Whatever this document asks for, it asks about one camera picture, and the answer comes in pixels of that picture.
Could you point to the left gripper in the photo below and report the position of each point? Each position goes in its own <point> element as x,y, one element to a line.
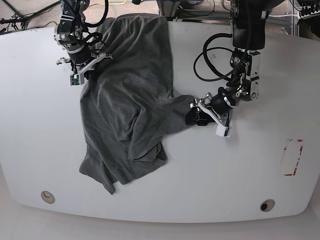
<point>219,103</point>

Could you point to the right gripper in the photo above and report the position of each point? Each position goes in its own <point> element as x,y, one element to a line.
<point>85,57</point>

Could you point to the grey T-shirt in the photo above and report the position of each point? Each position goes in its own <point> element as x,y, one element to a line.
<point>129,106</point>

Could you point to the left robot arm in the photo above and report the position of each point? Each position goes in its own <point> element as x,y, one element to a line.
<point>248,19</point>

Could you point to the black tripod stand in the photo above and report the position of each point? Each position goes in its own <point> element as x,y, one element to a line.
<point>18,21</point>

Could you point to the red tape rectangle marking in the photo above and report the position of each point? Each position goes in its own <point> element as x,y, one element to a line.
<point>291,156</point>

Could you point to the right table grommet hole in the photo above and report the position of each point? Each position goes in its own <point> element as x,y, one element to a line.
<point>267,205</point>

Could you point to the table grommet hole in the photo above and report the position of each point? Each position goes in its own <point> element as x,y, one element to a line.
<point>267,205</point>
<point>47,197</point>

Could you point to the left table grommet hole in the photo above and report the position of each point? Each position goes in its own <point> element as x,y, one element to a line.
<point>47,197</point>

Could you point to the white power strip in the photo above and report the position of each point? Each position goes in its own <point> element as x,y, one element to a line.
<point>304,16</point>

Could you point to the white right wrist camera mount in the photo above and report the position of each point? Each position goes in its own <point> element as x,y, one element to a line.
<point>76,70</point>

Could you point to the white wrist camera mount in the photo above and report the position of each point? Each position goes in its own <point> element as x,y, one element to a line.
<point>223,128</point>
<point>76,70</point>

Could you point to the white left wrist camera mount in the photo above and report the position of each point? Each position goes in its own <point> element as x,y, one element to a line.
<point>223,128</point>

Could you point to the aluminium frame rail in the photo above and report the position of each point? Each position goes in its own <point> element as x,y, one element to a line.
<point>225,16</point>

